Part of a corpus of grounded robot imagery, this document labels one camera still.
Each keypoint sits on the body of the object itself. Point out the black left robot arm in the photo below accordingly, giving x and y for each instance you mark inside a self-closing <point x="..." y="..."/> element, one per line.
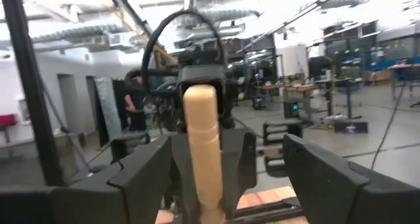
<point x="164" y="109"/>

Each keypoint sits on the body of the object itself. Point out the person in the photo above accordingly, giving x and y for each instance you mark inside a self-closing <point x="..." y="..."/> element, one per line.
<point x="136" y="112"/>

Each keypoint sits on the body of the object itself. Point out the black equipment case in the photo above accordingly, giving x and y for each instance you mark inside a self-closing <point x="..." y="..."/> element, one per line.
<point x="351" y="126"/>

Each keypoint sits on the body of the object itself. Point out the wooden-top workbench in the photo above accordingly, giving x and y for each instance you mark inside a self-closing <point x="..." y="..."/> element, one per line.
<point x="295" y="87"/>

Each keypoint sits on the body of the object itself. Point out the silver patterned curtain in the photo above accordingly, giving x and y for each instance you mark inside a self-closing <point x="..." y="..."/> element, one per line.
<point x="106" y="109"/>

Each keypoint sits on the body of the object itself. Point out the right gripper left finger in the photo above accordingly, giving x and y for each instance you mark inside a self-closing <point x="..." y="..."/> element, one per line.
<point x="141" y="191"/>

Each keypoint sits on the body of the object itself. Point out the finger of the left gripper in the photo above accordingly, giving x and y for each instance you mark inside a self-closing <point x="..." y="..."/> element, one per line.
<point x="183" y="178"/>
<point x="238" y="158"/>

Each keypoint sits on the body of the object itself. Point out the black lit computer tower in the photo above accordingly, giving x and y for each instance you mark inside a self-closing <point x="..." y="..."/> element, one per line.
<point x="293" y="109"/>

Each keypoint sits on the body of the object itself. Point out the dark office desk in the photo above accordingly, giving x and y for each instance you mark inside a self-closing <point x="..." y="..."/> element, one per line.
<point x="131" y="140"/>

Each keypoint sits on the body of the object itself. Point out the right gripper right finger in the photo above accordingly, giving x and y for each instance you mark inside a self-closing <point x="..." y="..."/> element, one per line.
<point x="328" y="191"/>

